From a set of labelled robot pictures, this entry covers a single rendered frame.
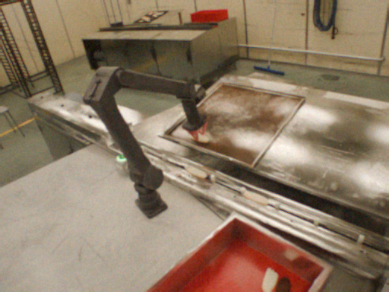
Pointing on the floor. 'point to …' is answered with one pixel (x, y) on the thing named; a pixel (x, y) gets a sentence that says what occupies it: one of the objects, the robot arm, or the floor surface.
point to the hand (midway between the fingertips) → (199, 136)
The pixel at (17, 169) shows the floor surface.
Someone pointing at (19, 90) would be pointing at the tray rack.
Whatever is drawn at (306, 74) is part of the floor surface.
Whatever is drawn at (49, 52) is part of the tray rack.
